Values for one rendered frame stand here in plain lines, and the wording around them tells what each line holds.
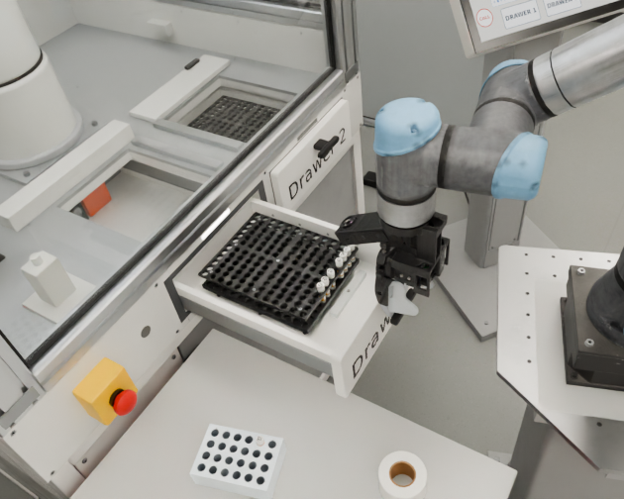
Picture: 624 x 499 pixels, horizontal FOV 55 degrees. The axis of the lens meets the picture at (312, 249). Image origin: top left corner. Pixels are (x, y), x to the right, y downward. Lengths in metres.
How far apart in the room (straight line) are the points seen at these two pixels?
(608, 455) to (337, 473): 0.40
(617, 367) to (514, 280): 0.26
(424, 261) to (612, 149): 2.11
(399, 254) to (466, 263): 1.37
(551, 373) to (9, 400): 0.82
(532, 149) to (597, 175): 2.03
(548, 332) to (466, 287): 1.02
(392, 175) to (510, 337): 0.49
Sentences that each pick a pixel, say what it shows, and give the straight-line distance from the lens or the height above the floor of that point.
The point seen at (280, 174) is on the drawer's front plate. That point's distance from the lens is 1.18.
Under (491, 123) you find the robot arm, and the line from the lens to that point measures 0.72.
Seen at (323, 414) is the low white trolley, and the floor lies 0.76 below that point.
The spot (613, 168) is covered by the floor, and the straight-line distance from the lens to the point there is 2.76.
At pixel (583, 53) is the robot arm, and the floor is 1.29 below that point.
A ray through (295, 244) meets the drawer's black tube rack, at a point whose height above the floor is 0.90.
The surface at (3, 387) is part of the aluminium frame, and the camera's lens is 0.89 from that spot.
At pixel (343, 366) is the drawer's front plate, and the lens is 0.88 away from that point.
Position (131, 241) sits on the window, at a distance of 0.96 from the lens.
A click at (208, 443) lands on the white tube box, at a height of 0.79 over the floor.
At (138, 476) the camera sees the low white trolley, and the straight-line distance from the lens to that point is 1.04.
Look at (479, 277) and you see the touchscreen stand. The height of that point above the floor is 0.04.
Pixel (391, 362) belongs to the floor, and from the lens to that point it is 1.97.
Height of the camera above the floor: 1.65
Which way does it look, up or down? 45 degrees down
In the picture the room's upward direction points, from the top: 9 degrees counter-clockwise
